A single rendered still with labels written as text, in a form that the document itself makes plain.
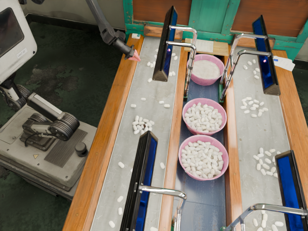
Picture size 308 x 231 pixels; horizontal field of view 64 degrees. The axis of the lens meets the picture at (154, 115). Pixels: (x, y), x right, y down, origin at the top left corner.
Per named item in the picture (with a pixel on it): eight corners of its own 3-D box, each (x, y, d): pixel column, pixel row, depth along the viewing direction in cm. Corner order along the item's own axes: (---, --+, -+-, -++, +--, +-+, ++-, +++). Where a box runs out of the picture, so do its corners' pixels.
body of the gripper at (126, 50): (135, 45, 160) (126, 38, 156) (132, 55, 154) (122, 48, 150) (129, 51, 164) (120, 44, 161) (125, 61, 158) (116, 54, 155)
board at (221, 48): (184, 51, 184) (184, 49, 183) (185, 39, 193) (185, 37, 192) (228, 56, 182) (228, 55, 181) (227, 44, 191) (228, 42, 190)
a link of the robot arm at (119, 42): (110, 45, 153) (115, 40, 149) (112, 39, 157) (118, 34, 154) (119, 52, 156) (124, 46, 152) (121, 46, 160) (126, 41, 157)
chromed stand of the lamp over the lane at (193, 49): (158, 98, 167) (162, 43, 131) (162, 78, 179) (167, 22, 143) (186, 101, 166) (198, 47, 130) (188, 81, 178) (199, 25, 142)
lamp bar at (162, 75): (151, 80, 126) (152, 69, 120) (166, 14, 163) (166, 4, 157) (167, 82, 125) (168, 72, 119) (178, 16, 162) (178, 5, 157)
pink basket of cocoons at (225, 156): (174, 182, 131) (176, 175, 124) (178, 140, 147) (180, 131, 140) (224, 190, 129) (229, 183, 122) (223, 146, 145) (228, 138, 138)
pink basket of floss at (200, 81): (201, 94, 170) (204, 84, 163) (178, 72, 183) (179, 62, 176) (228, 79, 180) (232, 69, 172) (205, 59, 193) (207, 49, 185)
